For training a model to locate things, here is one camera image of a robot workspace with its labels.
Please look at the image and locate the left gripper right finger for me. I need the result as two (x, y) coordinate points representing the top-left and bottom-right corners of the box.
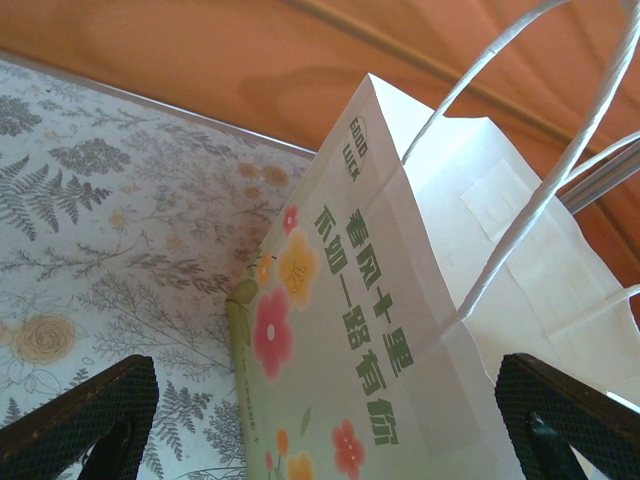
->
(494, 352), (640, 480)

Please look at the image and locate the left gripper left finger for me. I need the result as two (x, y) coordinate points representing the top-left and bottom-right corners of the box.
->
(0, 353), (160, 480)

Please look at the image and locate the white paper bag with handles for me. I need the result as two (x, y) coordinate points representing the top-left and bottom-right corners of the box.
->
(225, 0), (640, 480)

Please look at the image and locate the floral fern tablecloth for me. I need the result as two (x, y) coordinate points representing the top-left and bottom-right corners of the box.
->
(0, 49), (321, 480)

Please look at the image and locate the aluminium frame post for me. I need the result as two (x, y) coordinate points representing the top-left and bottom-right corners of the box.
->
(562, 144), (640, 214)

